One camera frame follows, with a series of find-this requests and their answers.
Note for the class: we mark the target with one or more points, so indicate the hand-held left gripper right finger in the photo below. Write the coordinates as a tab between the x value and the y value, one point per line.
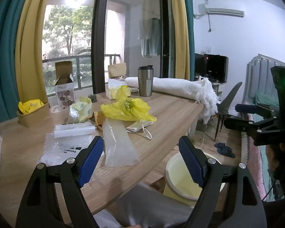
191	161

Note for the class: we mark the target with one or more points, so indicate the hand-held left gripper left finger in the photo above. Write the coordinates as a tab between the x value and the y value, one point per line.
92	161

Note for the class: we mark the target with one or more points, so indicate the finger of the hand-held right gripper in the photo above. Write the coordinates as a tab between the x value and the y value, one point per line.
237	124
247	108

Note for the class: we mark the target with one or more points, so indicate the pale yellow plastic bin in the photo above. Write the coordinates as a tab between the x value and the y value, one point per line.
180	185

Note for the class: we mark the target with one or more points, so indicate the clear plastic sleeve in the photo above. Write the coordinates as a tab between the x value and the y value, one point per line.
118	147

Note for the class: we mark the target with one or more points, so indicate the white face mask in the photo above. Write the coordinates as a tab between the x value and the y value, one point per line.
136	126

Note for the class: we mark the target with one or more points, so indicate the yellow plastic bag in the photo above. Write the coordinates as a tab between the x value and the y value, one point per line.
130	111

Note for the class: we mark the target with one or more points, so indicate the grey chair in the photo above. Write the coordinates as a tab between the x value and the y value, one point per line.
230	99

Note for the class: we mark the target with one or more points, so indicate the dark blue slipper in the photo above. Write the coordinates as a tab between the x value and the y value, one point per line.
221	146
226	153

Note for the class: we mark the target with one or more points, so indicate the grey padded headboard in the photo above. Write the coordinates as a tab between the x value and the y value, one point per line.
258	76

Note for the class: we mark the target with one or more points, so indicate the white desk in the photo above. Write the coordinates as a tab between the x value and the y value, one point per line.
218	86

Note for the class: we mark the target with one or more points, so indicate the clear plastic bag with label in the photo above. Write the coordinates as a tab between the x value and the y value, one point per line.
59	147

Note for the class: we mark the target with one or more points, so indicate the bed with pink sheet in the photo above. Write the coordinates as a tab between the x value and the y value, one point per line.
256	161

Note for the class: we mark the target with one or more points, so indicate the black monitor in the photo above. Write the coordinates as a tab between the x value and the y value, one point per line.
198	64
216	67

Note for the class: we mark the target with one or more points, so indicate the pale green plastic packet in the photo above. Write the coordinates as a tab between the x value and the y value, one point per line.
82	110

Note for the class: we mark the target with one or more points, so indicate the small dark figurine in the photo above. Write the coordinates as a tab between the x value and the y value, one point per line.
92	99

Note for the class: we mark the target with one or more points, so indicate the person's grey trouser leg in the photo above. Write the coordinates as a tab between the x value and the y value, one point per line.
144	206

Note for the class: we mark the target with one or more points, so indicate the white fringed blanket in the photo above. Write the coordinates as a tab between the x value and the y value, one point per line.
175	86

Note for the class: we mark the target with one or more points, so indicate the yellow tissue pack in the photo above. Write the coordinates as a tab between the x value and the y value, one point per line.
112	91

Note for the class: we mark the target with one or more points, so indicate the open white cardboard box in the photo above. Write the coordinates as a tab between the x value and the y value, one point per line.
65	92

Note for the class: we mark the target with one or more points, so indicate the small yellow printed bag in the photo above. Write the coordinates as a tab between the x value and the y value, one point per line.
29	106

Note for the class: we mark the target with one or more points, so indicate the teal curtain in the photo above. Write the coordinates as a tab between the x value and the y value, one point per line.
190	40
7	64

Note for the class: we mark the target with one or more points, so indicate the stainless steel tumbler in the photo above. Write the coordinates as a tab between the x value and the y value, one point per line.
145	83

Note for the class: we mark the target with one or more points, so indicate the brown paper bag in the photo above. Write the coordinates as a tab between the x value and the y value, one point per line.
117	70

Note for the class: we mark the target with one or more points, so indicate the yellow curtain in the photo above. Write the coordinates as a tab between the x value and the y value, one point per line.
179	40
30	52

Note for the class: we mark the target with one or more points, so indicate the white air conditioner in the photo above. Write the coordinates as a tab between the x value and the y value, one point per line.
223	11

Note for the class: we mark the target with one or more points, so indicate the balcony railing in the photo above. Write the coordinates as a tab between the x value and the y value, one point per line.
61	58

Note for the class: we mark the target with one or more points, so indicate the hanging clothes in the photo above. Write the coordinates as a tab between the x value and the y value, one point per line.
149	42

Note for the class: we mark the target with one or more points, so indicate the black sliding door frame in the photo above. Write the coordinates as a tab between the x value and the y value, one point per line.
98	40

